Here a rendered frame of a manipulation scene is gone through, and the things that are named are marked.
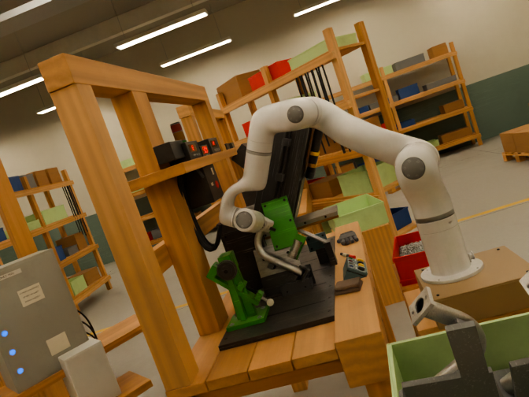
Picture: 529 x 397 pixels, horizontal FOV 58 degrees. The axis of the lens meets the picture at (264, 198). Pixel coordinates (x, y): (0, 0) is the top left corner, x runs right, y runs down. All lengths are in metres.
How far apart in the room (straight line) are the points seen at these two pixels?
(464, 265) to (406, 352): 0.45
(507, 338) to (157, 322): 0.96
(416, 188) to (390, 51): 9.83
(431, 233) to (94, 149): 1.04
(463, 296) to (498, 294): 0.09
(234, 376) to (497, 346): 0.75
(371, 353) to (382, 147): 0.62
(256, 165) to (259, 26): 9.69
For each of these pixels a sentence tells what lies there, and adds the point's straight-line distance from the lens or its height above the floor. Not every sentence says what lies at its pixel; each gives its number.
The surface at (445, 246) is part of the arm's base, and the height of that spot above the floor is 1.04.
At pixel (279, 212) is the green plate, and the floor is 1.22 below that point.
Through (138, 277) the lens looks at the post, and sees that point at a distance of 1.52.
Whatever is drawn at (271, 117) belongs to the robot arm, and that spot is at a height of 1.58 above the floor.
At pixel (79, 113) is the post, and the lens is 1.51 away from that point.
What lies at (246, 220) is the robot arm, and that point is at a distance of 1.69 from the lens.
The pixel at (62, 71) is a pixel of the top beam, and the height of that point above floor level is 1.89.
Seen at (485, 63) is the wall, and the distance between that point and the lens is 11.68.
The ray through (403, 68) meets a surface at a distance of 10.63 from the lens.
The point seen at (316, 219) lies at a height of 1.12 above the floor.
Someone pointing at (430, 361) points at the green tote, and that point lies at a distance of 1.25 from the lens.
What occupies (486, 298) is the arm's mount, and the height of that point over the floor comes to 0.91.
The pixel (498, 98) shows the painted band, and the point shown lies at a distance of 11.72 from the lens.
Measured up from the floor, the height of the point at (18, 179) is 2.17.
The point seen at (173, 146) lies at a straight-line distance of 1.83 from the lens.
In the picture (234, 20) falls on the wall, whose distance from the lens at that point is 11.36.
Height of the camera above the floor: 1.51
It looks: 6 degrees down
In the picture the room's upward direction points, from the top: 19 degrees counter-clockwise
